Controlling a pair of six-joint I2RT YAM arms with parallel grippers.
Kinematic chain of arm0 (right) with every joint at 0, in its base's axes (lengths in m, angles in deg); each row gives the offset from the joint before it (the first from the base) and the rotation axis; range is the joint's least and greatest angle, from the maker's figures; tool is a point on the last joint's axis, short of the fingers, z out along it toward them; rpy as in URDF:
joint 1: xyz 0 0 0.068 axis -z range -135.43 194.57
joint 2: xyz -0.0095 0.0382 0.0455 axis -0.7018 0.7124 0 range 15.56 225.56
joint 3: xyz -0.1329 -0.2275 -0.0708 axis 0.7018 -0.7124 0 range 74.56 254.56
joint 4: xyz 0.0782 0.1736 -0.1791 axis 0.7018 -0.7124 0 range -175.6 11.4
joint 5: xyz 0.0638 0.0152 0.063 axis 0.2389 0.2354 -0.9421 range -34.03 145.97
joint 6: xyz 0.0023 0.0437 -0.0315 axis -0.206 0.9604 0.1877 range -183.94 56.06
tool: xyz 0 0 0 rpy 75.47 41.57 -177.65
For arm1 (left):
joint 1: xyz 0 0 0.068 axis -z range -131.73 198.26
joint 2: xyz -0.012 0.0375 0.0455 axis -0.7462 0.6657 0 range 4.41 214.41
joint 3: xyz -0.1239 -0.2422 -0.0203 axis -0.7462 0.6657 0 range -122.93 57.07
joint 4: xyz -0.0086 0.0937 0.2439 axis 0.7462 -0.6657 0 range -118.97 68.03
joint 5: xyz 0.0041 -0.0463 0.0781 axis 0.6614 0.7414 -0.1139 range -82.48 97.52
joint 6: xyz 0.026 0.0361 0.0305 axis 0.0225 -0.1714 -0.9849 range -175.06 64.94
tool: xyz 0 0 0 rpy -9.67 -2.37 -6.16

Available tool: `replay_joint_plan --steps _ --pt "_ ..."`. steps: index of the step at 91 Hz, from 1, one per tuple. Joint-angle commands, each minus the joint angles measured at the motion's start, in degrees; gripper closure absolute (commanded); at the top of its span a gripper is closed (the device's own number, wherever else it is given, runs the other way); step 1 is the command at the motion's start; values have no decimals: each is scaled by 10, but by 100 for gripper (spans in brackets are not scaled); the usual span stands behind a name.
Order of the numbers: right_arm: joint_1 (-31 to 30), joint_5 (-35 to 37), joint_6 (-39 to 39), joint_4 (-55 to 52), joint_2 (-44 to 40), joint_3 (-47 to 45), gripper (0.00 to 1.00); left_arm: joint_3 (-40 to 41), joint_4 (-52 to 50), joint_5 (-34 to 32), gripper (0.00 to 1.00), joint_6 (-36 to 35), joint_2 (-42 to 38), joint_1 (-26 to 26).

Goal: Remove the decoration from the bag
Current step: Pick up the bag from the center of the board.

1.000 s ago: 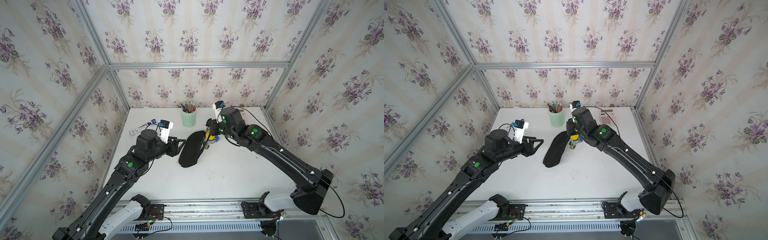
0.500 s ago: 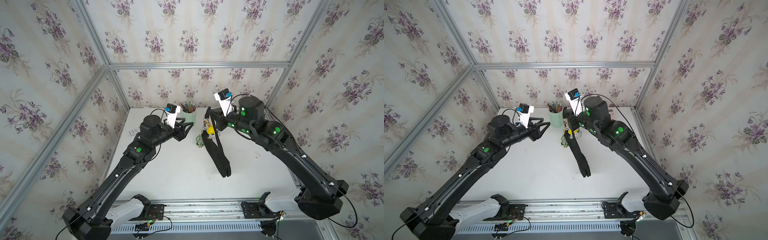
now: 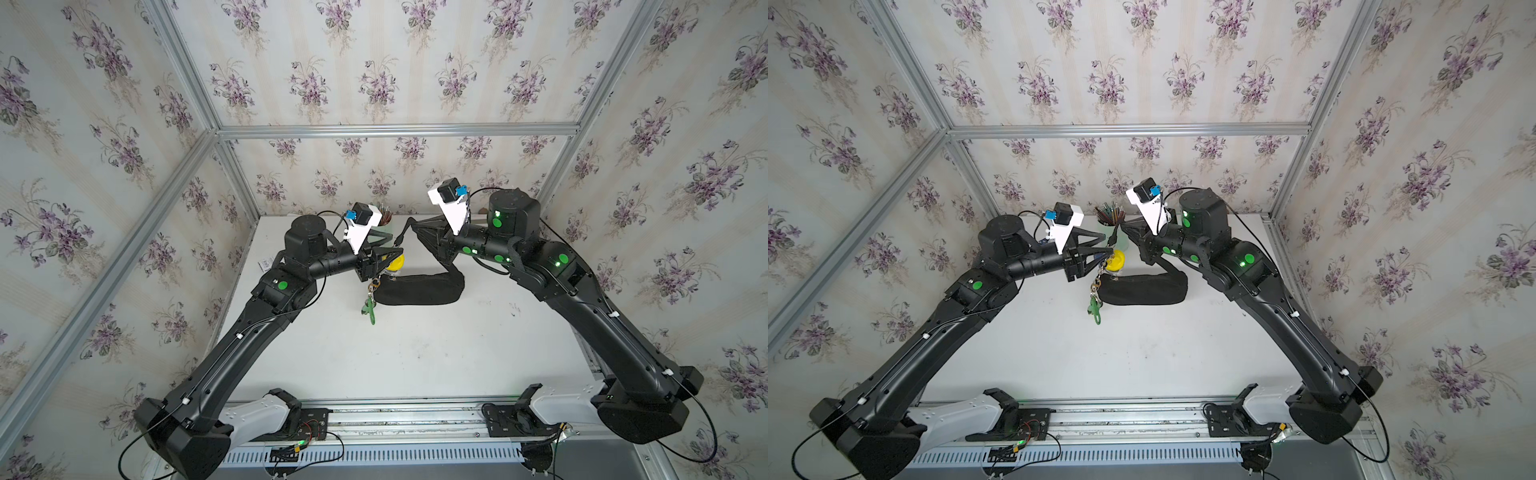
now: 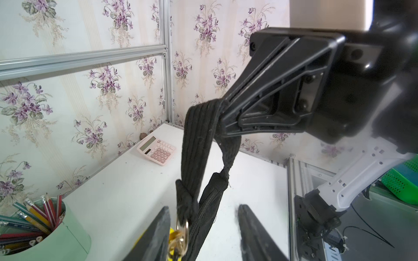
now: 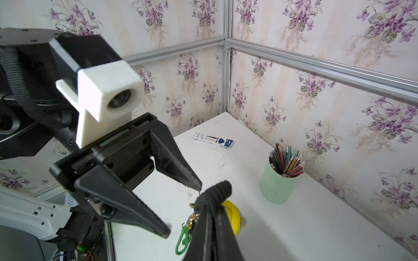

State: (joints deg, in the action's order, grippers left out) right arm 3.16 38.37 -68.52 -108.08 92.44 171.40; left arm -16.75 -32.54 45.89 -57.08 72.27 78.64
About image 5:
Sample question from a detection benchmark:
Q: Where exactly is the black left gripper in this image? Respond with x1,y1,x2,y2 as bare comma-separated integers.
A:
50,113,202,238

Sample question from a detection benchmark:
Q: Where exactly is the green carabiner key charm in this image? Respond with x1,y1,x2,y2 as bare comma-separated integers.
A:
175,213,199,256

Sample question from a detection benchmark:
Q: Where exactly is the black fabric shoulder bag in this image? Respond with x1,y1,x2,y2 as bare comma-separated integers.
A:
184,181,244,261

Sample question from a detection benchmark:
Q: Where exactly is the yellow hat doll charm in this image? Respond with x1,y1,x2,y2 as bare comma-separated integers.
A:
222,200,247,236

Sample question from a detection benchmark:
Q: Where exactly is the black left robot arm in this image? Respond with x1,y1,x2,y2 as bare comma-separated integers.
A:
1,28,202,257

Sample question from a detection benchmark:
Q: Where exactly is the white blue refill box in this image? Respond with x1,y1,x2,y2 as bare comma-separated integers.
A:
193,132,234,148

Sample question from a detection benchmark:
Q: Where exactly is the green pencil cup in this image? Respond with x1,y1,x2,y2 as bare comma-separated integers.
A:
260,160,301,204

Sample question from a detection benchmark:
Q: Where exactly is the bundle of coloured pencils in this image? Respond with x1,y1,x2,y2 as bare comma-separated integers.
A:
267,143,305,178

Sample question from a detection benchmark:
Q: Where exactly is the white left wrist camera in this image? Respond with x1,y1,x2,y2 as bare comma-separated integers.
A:
48,32,145,149

